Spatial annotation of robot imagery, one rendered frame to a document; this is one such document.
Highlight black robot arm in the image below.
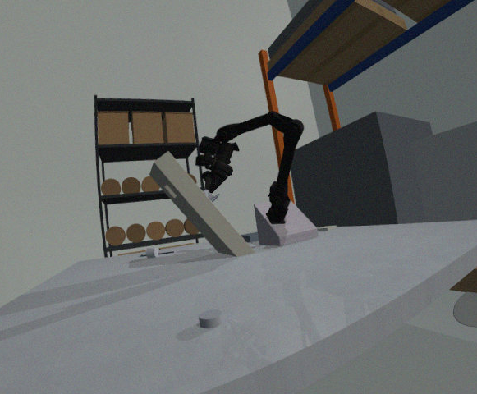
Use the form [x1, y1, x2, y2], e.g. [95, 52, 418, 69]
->
[196, 111, 304, 224]

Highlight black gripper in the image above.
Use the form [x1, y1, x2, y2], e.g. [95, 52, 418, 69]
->
[201, 153, 233, 193]

